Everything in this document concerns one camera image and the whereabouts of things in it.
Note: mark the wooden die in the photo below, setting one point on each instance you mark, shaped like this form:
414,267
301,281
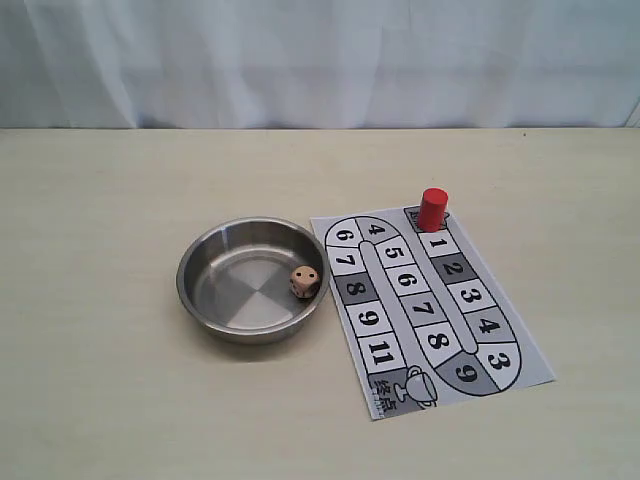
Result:
304,282

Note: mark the stainless steel round bowl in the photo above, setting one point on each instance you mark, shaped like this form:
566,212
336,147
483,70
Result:
234,279

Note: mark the red cylinder game piece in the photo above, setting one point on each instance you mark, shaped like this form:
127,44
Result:
432,209

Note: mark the paper number game board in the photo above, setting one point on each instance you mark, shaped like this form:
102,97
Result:
425,320

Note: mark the white backdrop curtain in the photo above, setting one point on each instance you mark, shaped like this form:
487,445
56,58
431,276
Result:
319,64

